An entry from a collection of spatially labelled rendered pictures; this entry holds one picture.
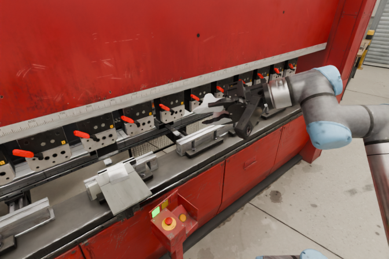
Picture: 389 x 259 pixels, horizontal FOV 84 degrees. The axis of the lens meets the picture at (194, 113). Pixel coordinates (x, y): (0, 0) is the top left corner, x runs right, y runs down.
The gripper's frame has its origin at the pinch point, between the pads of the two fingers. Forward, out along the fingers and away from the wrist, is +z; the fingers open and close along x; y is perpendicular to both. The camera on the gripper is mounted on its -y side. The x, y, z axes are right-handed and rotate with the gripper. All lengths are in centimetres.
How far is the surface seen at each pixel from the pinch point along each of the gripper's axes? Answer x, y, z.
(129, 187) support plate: -32, -6, 52
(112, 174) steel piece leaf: -30, 2, 64
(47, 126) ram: 9, 6, 61
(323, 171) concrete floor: -235, 64, -47
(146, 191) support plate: -35, -7, 44
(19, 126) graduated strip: 16, 3, 65
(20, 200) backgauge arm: -19, -11, 112
